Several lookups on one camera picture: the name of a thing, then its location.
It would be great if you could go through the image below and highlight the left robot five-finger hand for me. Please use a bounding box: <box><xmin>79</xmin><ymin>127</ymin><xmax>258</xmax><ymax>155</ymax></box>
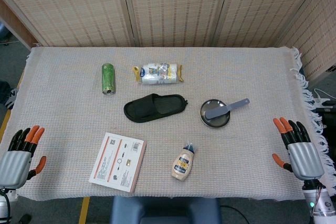
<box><xmin>0</xmin><ymin>125</ymin><xmax>47</xmax><ymax>190</ymax></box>

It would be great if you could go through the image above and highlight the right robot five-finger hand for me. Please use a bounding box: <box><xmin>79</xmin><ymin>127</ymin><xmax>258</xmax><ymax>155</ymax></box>
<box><xmin>271</xmin><ymin>117</ymin><xmax>324</xmax><ymax>182</ymax></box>

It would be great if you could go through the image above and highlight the black slipper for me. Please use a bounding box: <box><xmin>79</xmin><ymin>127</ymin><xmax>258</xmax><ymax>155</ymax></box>
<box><xmin>123</xmin><ymin>93</ymin><xmax>189</xmax><ymax>123</ymax></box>

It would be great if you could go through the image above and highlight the black device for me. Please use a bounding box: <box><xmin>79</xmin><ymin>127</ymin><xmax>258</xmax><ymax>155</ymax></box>
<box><xmin>314</xmin><ymin>100</ymin><xmax>336</xmax><ymax>132</ymax></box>

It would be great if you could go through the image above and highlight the black caster wheel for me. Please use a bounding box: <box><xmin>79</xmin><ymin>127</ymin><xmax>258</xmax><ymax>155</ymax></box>
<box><xmin>18</xmin><ymin>213</ymin><xmax>33</xmax><ymax>224</ymax></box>

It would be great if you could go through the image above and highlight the sneaker with letter N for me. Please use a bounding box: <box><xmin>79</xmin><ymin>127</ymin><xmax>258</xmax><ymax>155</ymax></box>
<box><xmin>4</xmin><ymin>88</ymin><xmax>19</xmax><ymax>110</ymax></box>

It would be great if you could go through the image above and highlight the dark trouser leg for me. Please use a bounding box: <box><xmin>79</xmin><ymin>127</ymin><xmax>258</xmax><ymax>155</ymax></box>
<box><xmin>0</xmin><ymin>80</ymin><xmax>11</xmax><ymax>105</ymax></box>

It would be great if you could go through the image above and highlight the woven fringed table cloth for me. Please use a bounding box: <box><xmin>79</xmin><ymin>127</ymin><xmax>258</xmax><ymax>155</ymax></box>
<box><xmin>0</xmin><ymin>46</ymin><xmax>336</xmax><ymax>201</ymax></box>

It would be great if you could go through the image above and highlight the white and orange box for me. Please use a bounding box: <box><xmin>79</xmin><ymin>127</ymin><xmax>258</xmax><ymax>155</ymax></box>
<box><xmin>88</xmin><ymin>132</ymin><xmax>147</xmax><ymax>194</ymax></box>

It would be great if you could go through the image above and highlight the beige sauce squeeze bottle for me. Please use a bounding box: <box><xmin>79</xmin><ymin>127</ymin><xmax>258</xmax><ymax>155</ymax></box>
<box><xmin>171</xmin><ymin>142</ymin><xmax>195</xmax><ymax>182</ymax></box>

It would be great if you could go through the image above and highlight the bamboo folding screen panel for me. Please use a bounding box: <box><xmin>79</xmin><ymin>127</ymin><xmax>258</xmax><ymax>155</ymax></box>
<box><xmin>120</xmin><ymin>0</ymin><xmax>233</xmax><ymax>48</ymax></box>
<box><xmin>0</xmin><ymin>0</ymin><xmax>137</xmax><ymax>48</ymax></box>
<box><xmin>278</xmin><ymin>0</ymin><xmax>336</xmax><ymax>82</ymax></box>
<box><xmin>212</xmin><ymin>0</ymin><xmax>326</xmax><ymax>48</ymax></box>

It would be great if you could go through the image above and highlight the green drink can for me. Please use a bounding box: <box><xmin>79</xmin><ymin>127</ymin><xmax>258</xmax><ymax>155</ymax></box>
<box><xmin>101</xmin><ymin>62</ymin><xmax>117</xmax><ymax>95</ymax></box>

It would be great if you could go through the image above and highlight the brown wooden furniture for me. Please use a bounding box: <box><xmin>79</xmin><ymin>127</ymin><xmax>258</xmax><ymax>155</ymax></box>
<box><xmin>0</xmin><ymin>0</ymin><xmax>40</xmax><ymax>50</ymax></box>

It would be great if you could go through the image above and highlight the white snack package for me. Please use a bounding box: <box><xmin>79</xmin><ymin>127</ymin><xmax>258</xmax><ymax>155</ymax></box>
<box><xmin>132</xmin><ymin>62</ymin><xmax>185</xmax><ymax>86</ymax></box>

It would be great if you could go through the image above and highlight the white cable with plug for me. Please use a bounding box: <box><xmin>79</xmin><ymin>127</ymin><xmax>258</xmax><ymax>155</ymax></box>
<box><xmin>313</xmin><ymin>88</ymin><xmax>336</xmax><ymax>104</ymax></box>

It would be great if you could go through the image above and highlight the black cable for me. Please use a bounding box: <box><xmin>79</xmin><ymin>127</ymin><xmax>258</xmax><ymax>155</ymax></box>
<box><xmin>219</xmin><ymin>204</ymin><xmax>249</xmax><ymax>223</ymax></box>

